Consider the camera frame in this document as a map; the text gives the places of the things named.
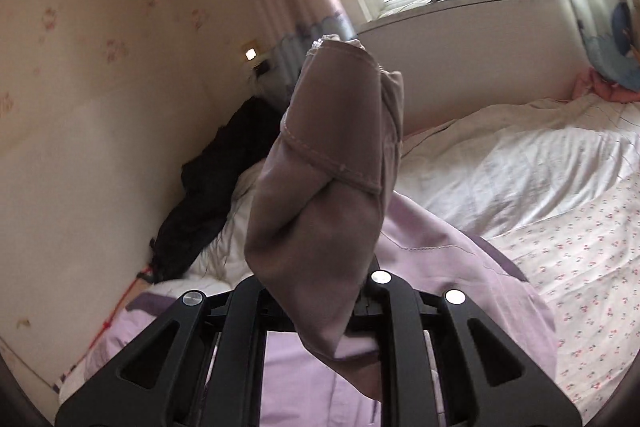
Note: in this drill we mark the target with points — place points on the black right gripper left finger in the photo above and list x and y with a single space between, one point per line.
198 364

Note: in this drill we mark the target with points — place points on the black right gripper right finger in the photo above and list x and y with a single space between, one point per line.
444 362

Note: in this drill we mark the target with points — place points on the lilac padded jacket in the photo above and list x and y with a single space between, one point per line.
325 209

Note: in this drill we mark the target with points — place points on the white pillow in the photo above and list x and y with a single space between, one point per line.
224 259

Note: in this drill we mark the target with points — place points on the white cherry print duvet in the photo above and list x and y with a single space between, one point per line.
555 187

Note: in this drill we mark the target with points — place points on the blue cartoon curtain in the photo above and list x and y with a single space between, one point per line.
610 34

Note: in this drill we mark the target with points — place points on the black garment by wall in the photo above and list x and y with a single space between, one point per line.
208 181

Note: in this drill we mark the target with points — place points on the wall socket plate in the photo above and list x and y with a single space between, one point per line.
251 50

